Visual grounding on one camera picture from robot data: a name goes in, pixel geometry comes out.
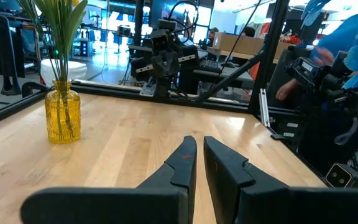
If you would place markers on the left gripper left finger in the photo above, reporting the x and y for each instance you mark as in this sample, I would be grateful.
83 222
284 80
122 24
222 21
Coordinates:
104 205

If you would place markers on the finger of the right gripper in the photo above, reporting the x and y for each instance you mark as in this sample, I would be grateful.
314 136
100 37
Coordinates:
189 65
140 77

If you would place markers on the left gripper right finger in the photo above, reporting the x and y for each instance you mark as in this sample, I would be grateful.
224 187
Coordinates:
291 205

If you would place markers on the red artificial flower bunch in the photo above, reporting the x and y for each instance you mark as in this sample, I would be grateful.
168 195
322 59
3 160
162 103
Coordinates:
47 18

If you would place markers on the yellow glass vase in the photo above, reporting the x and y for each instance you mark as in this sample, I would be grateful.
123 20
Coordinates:
62 124

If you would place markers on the black desk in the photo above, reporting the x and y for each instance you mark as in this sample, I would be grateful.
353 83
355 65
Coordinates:
216 79

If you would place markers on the person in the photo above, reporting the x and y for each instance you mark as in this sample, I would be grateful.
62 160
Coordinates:
212 35
249 31
337 34

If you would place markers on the brown cardboard box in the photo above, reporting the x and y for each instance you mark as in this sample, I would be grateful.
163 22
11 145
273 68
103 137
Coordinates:
238 45

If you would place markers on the grey power adapter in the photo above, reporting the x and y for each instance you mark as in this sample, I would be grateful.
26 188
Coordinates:
337 175

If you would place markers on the white plastic bucket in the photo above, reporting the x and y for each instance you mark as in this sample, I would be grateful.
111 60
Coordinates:
76 70

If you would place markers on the black equipment stand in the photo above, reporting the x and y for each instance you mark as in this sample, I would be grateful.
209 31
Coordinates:
6 46

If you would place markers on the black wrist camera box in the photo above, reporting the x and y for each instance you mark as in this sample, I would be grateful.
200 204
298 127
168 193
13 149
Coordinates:
160 42

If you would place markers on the silver frame bracket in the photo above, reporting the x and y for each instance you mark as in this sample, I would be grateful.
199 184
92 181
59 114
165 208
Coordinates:
264 109

